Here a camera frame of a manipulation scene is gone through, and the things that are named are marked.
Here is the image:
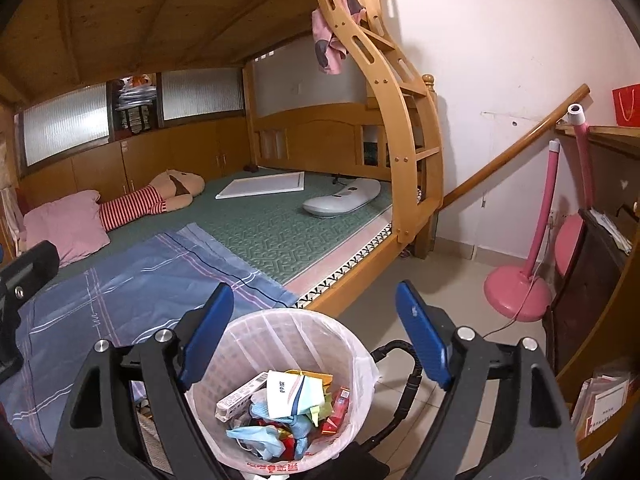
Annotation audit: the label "green patterned bed mat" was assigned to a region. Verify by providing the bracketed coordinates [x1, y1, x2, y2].
[105, 170, 396, 293]

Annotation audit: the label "white paper box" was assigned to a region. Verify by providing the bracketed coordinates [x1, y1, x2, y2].
[216, 372, 271, 421]

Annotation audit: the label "white guitar-shaped device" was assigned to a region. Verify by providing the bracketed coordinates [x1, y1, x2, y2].
[303, 178, 382, 219]

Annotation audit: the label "white bin with bag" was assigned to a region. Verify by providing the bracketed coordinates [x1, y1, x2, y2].
[184, 309, 381, 478]

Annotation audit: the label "pink hanging cloth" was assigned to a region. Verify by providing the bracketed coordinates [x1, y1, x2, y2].
[311, 0, 366, 76]

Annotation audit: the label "white flat board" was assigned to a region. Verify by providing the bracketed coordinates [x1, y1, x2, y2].
[215, 171, 306, 200]

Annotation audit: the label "white and red clothes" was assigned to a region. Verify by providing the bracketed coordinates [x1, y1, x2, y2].
[0, 185, 26, 256]

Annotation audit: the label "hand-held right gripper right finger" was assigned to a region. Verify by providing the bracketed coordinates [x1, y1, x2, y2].
[395, 280, 581, 480]

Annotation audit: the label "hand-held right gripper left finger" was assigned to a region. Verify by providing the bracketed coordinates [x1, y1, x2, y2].
[50, 282, 236, 480]

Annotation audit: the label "pink pillow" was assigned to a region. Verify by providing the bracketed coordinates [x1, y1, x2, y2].
[24, 190, 112, 267]

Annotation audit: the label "blue checked bed sheet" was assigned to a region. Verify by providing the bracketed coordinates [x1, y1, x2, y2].
[0, 223, 301, 453]

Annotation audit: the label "cluttered shelf items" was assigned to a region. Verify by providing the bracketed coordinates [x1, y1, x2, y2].
[112, 74, 157, 136]

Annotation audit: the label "blue face mask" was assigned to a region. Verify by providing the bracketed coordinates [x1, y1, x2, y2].
[226, 424, 287, 462]

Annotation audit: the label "wooden desk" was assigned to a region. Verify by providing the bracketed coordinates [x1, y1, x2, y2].
[552, 125, 640, 466]

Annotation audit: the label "red gift bag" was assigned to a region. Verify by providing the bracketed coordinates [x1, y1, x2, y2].
[612, 85, 640, 127]

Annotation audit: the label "dark brown chair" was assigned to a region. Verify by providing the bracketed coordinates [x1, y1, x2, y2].
[542, 208, 632, 376]

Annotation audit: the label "wooden handrail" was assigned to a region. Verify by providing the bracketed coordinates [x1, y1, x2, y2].
[440, 84, 591, 208]

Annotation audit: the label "pink floor stand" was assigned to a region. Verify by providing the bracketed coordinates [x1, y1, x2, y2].
[484, 140, 562, 322]
[554, 104, 596, 281]

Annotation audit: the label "wooden bunk bed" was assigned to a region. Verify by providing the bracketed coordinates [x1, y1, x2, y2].
[0, 0, 446, 461]

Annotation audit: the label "stack of papers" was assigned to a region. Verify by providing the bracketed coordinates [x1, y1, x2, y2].
[570, 360, 636, 441]

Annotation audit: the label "wooden bed ladder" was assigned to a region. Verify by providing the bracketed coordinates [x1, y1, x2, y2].
[312, 0, 446, 261]

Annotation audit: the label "ribbed glass sliding panel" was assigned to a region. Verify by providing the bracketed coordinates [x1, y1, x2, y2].
[161, 66, 246, 122]
[22, 82, 111, 167]

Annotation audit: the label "thick black cable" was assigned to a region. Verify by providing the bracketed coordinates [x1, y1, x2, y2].
[360, 340, 426, 453]

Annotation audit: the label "striped plush toy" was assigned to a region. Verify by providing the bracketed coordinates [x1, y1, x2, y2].
[97, 169, 206, 232]

